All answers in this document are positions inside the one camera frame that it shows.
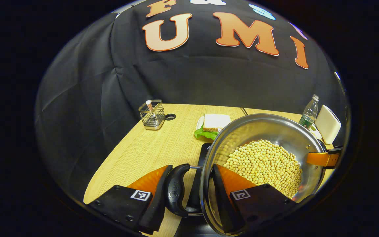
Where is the clear plastic water bottle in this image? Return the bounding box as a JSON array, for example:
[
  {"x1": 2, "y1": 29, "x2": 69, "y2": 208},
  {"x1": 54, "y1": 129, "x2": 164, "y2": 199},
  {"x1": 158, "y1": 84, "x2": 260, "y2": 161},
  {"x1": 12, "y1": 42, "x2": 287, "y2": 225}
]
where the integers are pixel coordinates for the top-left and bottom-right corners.
[{"x1": 299, "y1": 94, "x2": 319, "y2": 129}]

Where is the white toaster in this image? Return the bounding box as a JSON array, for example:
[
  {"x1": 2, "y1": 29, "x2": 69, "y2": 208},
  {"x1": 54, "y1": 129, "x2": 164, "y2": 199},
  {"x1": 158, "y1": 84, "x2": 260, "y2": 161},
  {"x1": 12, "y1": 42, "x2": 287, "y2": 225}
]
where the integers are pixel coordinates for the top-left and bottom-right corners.
[{"x1": 315, "y1": 105, "x2": 341, "y2": 145}]

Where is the steel pot with black handles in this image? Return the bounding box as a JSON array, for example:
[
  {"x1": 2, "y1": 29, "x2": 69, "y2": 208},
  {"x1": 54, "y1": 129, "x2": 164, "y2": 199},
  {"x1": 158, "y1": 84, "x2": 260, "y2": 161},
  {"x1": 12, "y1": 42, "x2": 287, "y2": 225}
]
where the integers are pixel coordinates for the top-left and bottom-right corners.
[{"x1": 165, "y1": 114, "x2": 327, "y2": 237}]

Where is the metal wire holder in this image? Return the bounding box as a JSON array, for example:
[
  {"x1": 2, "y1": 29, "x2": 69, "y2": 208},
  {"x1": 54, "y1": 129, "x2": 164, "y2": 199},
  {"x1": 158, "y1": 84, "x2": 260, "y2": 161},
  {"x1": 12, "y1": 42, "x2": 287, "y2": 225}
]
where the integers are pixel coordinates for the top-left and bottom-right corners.
[{"x1": 139, "y1": 100, "x2": 166, "y2": 130}]

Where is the pile of yellow soybeans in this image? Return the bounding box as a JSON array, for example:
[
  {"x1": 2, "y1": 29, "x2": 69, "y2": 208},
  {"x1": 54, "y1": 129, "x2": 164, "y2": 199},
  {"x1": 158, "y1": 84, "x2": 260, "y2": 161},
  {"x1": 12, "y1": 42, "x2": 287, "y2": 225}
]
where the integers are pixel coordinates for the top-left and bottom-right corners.
[{"x1": 223, "y1": 139, "x2": 303, "y2": 199}]

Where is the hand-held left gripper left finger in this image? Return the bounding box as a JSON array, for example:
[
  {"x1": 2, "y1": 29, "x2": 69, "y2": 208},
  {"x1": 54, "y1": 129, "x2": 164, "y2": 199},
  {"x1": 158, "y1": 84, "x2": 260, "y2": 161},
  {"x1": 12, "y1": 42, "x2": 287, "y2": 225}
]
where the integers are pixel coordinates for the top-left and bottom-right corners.
[{"x1": 86, "y1": 165, "x2": 173, "y2": 235}]

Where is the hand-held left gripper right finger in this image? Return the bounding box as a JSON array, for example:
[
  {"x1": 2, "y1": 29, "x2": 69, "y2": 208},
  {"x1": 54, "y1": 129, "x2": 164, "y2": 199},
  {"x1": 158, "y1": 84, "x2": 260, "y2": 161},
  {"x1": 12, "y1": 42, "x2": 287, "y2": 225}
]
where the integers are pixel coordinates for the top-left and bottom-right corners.
[{"x1": 211, "y1": 164, "x2": 298, "y2": 235}]

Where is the sandwich with lettuce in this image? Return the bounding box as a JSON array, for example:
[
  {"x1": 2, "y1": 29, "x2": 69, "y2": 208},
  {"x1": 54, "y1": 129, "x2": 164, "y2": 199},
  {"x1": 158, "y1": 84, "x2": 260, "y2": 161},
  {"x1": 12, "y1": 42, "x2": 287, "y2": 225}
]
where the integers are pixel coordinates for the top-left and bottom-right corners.
[{"x1": 194, "y1": 114, "x2": 232, "y2": 140}]

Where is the black induction cooktop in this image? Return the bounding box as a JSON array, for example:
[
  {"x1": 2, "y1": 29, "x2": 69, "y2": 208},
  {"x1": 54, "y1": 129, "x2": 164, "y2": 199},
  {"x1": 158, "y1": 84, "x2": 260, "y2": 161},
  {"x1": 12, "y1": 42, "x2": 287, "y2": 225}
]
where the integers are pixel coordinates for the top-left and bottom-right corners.
[{"x1": 173, "y1": 142, "x2": 224, "y2": 237}]

